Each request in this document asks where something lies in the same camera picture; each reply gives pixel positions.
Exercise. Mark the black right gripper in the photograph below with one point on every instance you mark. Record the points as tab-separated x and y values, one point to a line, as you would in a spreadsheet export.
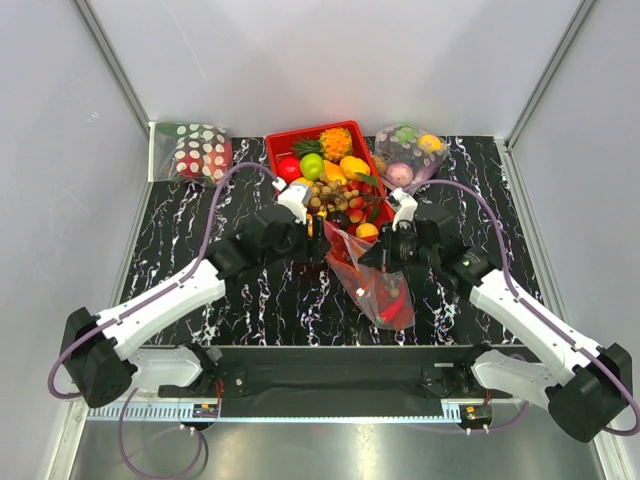
381	253

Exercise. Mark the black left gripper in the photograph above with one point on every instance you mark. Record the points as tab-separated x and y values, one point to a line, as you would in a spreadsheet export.
312	251

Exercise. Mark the clear zip top bag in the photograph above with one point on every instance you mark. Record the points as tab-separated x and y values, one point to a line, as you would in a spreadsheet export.
372	308

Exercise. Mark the red plastic lobster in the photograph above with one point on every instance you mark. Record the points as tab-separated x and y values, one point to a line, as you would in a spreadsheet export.
359	281

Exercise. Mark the red chili pepper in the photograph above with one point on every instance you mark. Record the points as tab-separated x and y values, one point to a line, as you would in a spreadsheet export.
398	315

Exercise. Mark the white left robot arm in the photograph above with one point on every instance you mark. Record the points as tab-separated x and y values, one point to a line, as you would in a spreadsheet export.
100	352

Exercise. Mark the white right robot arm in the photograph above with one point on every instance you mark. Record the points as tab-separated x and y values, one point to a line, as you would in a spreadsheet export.
581	384

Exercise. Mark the spotted bag with vegetables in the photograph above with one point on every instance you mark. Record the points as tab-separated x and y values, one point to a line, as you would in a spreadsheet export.
422	151

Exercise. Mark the spotted bag with red fruit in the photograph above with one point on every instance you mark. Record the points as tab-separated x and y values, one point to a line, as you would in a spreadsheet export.
192	152

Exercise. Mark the dark purple mangosteen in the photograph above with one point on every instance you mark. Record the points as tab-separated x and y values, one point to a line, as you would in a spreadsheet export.
339	218

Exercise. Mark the yellow round fruit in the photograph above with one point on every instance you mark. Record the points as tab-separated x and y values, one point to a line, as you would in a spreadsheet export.
367	231

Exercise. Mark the lychee and longan bunch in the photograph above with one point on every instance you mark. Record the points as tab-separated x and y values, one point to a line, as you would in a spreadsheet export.
361	201

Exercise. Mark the purple onion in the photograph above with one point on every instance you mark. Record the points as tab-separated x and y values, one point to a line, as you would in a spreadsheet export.
399	174

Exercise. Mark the red apple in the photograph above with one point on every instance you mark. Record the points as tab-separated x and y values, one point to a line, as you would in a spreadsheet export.
288	168

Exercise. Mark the green apple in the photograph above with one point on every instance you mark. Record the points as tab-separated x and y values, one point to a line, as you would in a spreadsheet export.
311	166

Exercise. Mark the red plastic bin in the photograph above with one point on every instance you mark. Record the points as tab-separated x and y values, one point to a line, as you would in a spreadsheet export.
305	141

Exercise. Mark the orange pineapple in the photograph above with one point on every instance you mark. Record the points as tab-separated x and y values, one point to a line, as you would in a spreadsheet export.
336	143

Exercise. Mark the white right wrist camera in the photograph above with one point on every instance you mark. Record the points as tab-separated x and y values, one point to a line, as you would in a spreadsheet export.
404	206

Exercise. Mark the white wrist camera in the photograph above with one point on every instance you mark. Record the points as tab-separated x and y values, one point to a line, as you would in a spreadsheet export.
295	198
404	206

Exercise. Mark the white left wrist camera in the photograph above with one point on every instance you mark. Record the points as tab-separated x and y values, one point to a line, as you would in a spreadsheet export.
295	198

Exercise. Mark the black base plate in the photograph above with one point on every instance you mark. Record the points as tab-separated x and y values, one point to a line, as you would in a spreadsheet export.
372	357

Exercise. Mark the aluminium front rail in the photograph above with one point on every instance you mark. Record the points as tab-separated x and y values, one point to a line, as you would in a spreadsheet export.
394	393

